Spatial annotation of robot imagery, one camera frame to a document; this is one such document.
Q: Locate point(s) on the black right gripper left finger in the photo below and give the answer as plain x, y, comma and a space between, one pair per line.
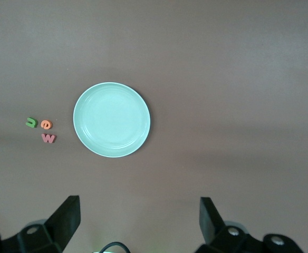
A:
51, 232

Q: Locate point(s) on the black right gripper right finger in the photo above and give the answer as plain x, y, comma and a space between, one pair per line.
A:
222, 237

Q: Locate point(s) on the pink foam letter w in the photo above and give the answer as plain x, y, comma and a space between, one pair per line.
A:
48, 139

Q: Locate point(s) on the orange foam letter e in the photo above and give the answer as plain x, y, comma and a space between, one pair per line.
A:
48, 127

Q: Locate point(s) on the green foam letter u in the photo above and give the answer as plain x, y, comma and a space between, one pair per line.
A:
31, 124

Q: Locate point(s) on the light green plate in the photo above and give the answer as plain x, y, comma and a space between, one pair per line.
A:
111, 120

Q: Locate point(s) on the brown table cover sheet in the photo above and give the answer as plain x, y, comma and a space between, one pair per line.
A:
222, 79

